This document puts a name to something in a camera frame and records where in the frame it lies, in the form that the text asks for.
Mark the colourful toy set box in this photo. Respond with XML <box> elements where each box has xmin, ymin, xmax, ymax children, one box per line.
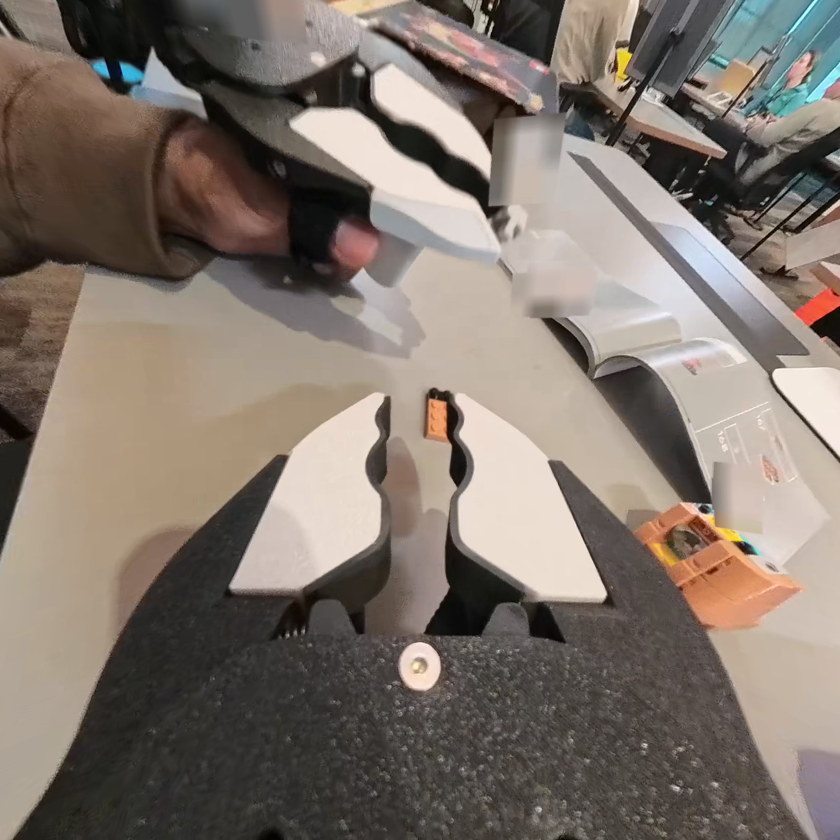
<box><xmin>367</xmin><ymin>0</ymin><xmax>560</xmax><ymax>114</ymax></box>

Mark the grey desk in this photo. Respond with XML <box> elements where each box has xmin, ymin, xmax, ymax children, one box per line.
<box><xmin>0</xmin><ymin>49</ymin><xmax>840</xmax><ymax>840</ymax></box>

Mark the person's left hand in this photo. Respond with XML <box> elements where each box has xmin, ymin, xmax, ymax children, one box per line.
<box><xmin>161</xmin><ymin>117</ymin><xmax>383</xmax><ymax>283</ymax></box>

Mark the brown brick plate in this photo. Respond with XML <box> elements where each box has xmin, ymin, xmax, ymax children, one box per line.
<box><xmin>423</xmin><ymin>395</ymin><xmax>455</xmax><ymax>445</ymax></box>

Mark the person's left forearm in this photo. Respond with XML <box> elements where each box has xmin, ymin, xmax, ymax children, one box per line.
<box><xmin>0</xmin><ymin>38</ymin><xmax>201</xmax><ymax>280</ymax></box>

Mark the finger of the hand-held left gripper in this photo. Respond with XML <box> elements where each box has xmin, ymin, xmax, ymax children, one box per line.
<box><xmin>369</xmin><ymin>62</ymin><xmax>493</xmax><ymax>193</ymax></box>
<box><xmin>289</xmin><ymin>107</ymin><xmax>504</xmax><ymax>265</ymax></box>

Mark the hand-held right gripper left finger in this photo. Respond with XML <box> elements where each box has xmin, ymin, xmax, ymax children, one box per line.
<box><xmin>230</xmin><ymin>392</ymin><xmax>392</xmax><ymax>597</ymax></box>

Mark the white flat pad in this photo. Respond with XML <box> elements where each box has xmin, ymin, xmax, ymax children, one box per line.
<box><xmin>771</xmin><ymin>366</ymin><xmax>840</xmax><ymax>460</ymax></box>

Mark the brown-edged side desk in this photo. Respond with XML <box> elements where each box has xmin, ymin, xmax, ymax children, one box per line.
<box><xmin>591</xmin><ymin>84</ymin><xmax>727</xmax><ymax>160</ymax></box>

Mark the red object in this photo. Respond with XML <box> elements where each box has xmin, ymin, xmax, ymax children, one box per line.
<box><xmin>796</xmin><ymin>284</ymin><xmax>840</xmax><ymax>327</ymax></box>

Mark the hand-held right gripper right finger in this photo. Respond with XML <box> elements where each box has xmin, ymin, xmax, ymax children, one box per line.
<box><xmin>446</xmin><ymin>392</ymin><xmax>608</xmax><ymax>603</ymax></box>

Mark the grey instruction booklet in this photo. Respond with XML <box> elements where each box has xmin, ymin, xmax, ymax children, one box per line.
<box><xmin>500</xmin><ymin>223</ymin><xmax>831</xmax><ymax>573</ymax></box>

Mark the brown brick model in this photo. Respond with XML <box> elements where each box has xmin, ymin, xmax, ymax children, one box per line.
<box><xmin>632</xmin><ymin>502</ymin><xmax>803</xmax><ymax>632</ymax></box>

